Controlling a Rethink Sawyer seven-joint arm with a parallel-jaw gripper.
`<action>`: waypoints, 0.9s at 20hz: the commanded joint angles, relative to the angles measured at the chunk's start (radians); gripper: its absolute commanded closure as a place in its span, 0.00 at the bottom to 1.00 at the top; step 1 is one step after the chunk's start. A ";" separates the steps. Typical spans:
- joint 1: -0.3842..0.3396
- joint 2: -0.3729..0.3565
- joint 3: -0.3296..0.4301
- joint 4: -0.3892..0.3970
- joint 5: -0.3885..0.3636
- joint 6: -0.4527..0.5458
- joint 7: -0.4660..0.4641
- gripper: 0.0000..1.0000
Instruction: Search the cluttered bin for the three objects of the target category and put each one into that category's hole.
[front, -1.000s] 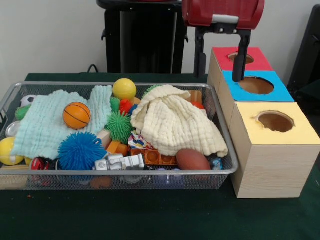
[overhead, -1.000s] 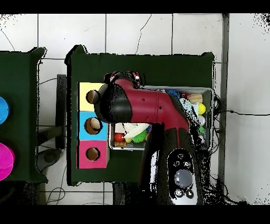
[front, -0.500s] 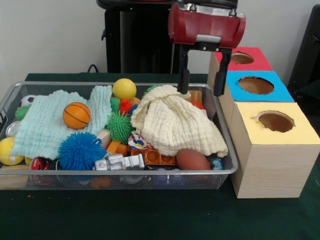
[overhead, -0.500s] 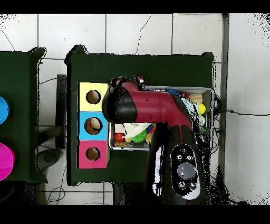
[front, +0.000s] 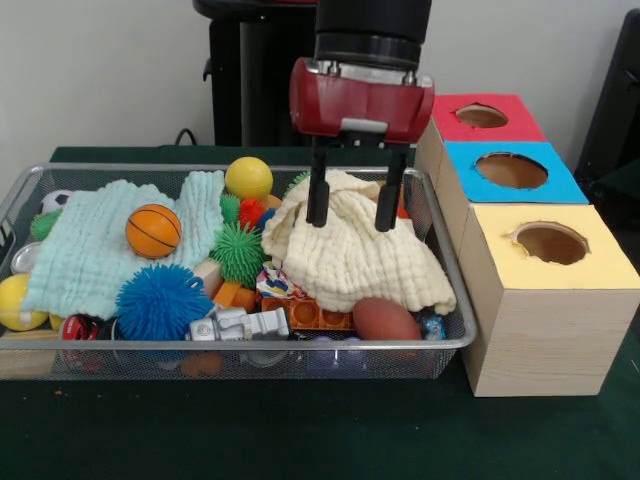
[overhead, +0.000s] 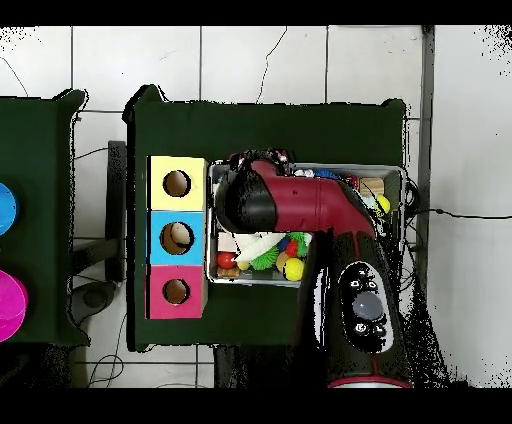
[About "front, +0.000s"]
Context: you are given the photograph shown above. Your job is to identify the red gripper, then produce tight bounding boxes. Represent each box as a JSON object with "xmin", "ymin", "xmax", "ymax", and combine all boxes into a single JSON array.
[{"xmin": 289, "ymin": 57, "xmax": 436, "ymax": 233}]

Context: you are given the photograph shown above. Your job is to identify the cream muslin cloth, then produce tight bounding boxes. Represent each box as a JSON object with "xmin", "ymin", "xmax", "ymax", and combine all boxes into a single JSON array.
[{"xmin": 261, "ymin": 169, "xmax": 457, "ymax": 314}]

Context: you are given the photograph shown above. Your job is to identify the wooden box with three holes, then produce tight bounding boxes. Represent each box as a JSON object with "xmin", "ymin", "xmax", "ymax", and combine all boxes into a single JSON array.
[{"xmin": 414, "ymin": 92, "xmax": 640, "ymax": 399}]

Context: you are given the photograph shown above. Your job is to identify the silver mesh bin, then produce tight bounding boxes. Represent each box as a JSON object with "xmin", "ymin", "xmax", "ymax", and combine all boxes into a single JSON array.
[{"xmin": 0, "ymin": 162, "xmax": 480, "ymax": 382}]

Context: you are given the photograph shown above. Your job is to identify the plain yellow ball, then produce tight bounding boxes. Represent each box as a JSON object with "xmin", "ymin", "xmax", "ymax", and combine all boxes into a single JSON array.
[{"xmin": 224, "ymin": 156, "xmax": 275, "ymax": 203}]

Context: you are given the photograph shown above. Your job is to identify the orange plastic building block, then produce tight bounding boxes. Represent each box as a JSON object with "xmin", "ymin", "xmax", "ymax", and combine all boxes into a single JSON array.
[{"xmin": 257, "ymin": 294, "xmax": 357, "ymax": 331}]

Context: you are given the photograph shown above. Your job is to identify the brown toy football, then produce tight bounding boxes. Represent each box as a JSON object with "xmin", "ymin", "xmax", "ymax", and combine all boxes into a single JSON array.
[{"xmin": 352, "ymin": 297, "xmax": 423, "ymax": 342}]

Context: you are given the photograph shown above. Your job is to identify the silver toy robot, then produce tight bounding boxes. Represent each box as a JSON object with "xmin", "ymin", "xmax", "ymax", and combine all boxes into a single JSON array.
[{"xmin": 187, "ymin": 305, "xmax": 292, "ymax": 344}]

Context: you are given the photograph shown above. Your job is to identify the orange toy basketball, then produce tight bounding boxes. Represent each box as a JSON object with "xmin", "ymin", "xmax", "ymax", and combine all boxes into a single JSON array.
[{"xmin": 125, "ymin": 203, "xmax": 183, "ymax": 260}]

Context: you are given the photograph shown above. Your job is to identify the dark green table cloth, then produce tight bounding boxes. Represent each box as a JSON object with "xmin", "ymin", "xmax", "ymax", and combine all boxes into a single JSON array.
[{"xmin": 0, "ymin": 145, "xmax": 640, "ymax": 480}]

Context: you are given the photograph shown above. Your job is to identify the light blue muslin cloth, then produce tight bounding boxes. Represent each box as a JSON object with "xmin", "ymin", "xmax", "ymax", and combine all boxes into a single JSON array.
[{"xmin": 22, "ymin": 170, "xmax": 226, "ymax": 321}]

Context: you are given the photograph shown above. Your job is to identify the black panel stand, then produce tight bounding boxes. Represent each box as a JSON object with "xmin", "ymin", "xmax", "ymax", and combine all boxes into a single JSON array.
[{"xmin": 574, "ymin": 8, "xmax": 640, "ymax": 201}]

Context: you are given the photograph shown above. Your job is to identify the small toy soccer ball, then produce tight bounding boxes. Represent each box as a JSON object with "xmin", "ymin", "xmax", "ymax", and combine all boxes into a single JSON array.
[{"xmin": 39, "ymin": 190, "xmax": 74, "ymax": 216}]

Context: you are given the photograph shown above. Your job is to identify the yellow ball with white seam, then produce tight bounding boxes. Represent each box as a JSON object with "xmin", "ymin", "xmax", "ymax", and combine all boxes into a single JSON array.
[{"xmin": 0, "ymin": 273, "xmax": 50, "ymax": 332}]

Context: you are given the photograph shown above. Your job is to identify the small green stringy ball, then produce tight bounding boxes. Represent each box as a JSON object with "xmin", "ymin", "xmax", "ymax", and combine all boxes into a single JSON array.
[{"xmin": 209, "ymin": 222, "xmax": 270, "ymax": 290}]

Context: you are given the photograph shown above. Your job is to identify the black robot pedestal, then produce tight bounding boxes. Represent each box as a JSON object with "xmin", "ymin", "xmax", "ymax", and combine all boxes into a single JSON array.
[{"xmin": 192, "ymin": 0, "xmax": 321, "ymax": 147}]

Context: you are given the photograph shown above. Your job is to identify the blue stringy koosh ball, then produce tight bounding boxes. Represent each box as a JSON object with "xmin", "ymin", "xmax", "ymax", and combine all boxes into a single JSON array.
[{"xmin": 115, "ymin": 263, "xmax": 214, "ymax": 341}]

